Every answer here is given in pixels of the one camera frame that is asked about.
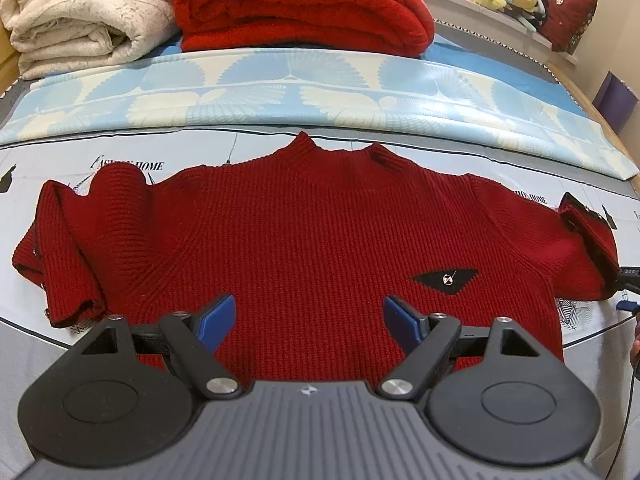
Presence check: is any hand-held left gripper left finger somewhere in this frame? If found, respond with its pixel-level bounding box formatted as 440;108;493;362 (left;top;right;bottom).
75;294;244;402

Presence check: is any purple box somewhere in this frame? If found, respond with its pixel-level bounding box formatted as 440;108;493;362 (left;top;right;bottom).
597;71;637;134

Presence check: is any white folded quilt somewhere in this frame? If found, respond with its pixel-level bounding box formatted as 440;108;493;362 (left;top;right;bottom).
0;0;193;81

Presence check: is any dark cable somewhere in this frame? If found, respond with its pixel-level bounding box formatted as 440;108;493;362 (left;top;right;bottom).
602;370;640;480

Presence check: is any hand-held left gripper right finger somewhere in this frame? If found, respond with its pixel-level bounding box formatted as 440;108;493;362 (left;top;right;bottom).
376;294;543;402

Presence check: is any dark red cushion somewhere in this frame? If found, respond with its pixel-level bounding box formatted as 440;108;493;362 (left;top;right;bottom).
536;0;599;54

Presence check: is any light blue patterned blanket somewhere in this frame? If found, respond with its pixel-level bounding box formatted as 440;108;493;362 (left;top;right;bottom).
0;46;640;180

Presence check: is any wooden bed frame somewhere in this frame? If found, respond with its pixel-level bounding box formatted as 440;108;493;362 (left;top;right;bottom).
547;60;640;173

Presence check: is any red folded blanket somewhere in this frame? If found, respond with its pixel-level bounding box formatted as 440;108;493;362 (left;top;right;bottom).
173;0;435;58

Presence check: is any red knit sweater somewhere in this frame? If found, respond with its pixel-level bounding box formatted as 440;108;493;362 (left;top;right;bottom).
12;131;621;386

